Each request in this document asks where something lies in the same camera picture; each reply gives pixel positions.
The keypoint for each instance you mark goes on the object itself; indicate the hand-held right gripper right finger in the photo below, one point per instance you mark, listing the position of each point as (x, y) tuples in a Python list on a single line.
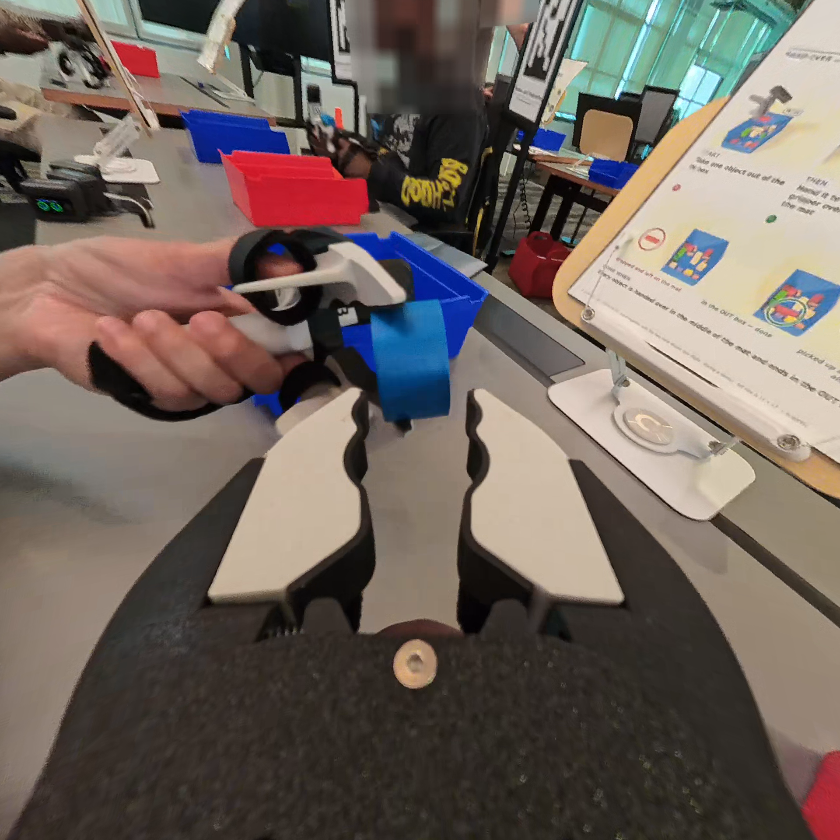
[(541, 519)]

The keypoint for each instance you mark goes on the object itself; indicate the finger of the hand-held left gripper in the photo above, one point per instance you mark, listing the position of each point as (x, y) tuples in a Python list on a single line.
[(309, 407), (328, 276)]

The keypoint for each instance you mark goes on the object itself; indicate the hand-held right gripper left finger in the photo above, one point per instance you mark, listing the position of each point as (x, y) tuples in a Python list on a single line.
[(292, 519)]

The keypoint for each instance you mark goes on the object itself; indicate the blue arch wooden block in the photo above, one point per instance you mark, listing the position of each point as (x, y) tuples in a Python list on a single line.
[(414, 361)]

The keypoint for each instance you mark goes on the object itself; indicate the grey desk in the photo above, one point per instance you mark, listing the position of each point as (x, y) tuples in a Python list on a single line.
[(118, 460)]

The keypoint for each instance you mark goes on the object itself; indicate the desk height controller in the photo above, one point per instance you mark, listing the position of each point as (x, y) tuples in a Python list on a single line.
[(66, 197)]

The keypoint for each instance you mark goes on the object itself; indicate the person's left hand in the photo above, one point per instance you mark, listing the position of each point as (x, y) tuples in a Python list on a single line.
[(118, 309)]

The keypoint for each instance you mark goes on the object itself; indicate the white board stand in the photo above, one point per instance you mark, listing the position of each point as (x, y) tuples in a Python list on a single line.
[(650, 440)]

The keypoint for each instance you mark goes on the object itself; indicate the small blue plastic bin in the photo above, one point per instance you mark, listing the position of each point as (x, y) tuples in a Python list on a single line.
[(230, 134), (610, 171)]

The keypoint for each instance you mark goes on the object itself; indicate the red bag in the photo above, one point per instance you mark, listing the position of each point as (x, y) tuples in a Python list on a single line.
[(541, 263)]

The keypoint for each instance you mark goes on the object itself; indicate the wooden table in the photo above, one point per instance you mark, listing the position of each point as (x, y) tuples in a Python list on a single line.
[(145, 92)]

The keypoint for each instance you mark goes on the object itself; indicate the black monitor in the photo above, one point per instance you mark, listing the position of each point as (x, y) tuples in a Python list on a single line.
[(250, 26)]

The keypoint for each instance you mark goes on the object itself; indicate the small red plastic bin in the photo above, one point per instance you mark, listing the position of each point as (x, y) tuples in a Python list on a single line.
[(134, 58)]

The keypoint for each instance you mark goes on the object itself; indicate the small tag board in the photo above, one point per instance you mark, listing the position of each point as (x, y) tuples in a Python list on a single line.
[(541, 53)]

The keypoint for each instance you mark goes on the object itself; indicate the instruction sheet board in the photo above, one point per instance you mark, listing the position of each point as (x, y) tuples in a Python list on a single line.
[(735, 263)]

